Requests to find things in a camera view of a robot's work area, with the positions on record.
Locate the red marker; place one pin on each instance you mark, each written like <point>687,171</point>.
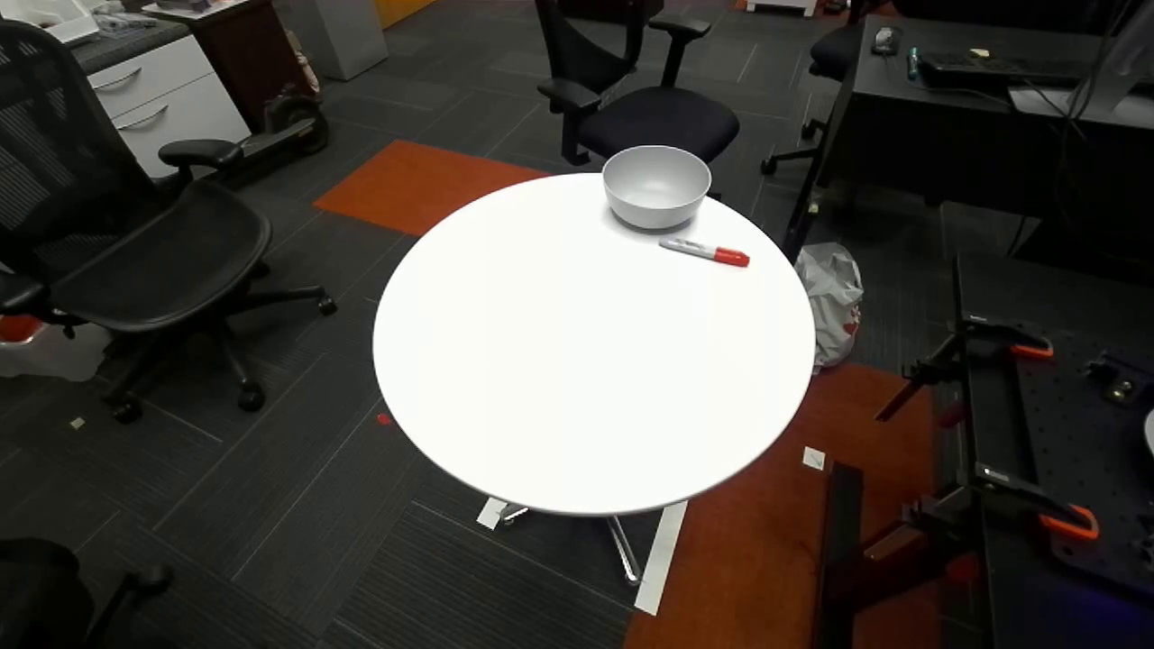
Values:
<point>705,249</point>

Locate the grey bowl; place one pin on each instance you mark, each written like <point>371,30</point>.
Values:
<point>653,186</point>

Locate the black padded office chair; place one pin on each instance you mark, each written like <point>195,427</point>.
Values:
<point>662,121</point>

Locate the white table base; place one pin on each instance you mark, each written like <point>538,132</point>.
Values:
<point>662,561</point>

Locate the clear plastic bag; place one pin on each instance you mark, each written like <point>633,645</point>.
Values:
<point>831,302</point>

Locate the small white paper piece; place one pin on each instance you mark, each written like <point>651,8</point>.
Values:
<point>812,459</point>

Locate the black kick scooter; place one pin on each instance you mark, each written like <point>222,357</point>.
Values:
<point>282,129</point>

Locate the grey bin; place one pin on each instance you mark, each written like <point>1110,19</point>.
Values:
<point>336,30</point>

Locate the black mesh office chair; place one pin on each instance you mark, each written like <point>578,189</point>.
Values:
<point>169,257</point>

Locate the grey computer mouse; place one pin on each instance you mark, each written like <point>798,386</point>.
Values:
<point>887,41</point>

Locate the black office desk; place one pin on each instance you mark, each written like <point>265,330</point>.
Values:
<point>950,121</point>

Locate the dark brown wooden cabinet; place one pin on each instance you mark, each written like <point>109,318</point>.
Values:
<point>254,48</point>

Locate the white drawer cabinet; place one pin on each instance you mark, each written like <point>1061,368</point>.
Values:
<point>169,102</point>

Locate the black keyboard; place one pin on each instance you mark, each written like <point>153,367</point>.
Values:
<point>996,68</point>

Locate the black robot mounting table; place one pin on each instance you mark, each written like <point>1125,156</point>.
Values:
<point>1068,480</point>

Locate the white floor object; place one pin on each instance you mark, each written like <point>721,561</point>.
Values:
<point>56,353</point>

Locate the dark grey desk top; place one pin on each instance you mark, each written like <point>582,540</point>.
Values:
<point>122,41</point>

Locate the black upright post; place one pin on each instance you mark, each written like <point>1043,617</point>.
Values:
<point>841,541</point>

